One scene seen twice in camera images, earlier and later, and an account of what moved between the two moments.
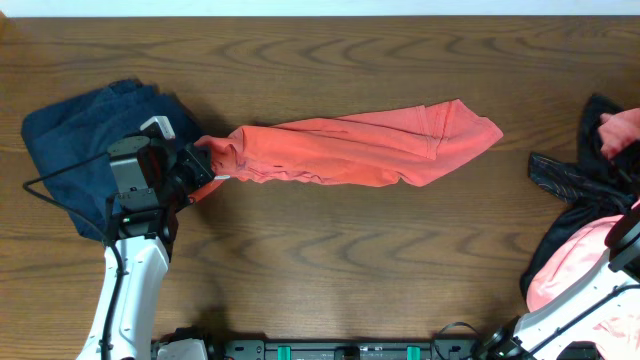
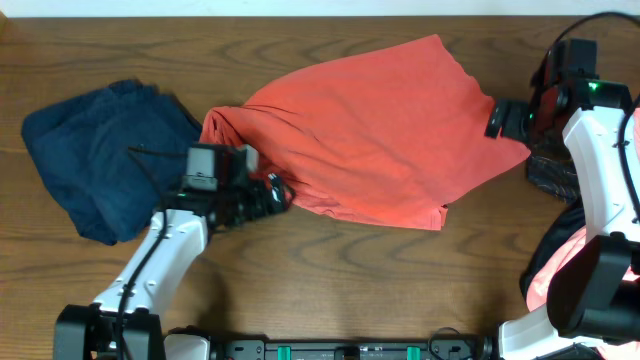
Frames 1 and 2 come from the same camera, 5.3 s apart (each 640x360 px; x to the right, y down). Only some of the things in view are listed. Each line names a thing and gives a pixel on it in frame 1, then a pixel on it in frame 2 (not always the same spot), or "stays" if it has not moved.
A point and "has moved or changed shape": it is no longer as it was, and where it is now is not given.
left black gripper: x=200 y=171 → x=261 y=208
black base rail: x=331 y=349 stays
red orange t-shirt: x=404 y=145 has moved or changed shape
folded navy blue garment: x=82 y=127 stays
